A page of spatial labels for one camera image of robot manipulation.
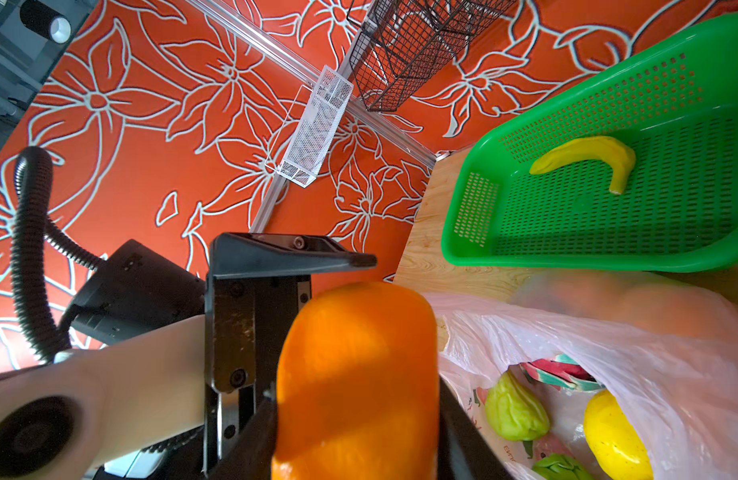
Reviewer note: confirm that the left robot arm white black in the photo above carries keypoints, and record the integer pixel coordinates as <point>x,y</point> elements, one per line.
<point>80,409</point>

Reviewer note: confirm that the green plastic basket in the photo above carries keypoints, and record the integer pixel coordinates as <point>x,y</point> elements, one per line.
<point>635,169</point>

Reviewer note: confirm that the green pear fruit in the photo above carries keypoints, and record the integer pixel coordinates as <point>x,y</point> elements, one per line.
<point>514,412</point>

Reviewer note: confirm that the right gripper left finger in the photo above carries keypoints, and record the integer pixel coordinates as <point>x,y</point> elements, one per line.
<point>251,457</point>

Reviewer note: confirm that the clear plastic wall bin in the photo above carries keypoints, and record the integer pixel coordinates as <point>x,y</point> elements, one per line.
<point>316,128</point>

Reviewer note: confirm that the black wire basket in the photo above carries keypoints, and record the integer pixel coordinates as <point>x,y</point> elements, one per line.
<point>401,45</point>

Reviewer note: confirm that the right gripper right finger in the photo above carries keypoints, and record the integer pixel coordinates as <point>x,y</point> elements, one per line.
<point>463,453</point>

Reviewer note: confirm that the pink plastic bag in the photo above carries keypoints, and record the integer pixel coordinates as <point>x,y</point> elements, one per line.
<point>665,350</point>

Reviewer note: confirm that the green lime fruit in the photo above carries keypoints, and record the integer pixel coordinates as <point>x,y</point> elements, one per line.
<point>561,467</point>

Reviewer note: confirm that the yellow banana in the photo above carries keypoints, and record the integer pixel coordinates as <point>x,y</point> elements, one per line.
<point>617,155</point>

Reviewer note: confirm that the orange fruit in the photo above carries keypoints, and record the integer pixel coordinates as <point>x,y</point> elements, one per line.
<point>358,387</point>

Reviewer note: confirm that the yellow lemon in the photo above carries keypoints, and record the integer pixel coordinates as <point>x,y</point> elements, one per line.
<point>613,441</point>

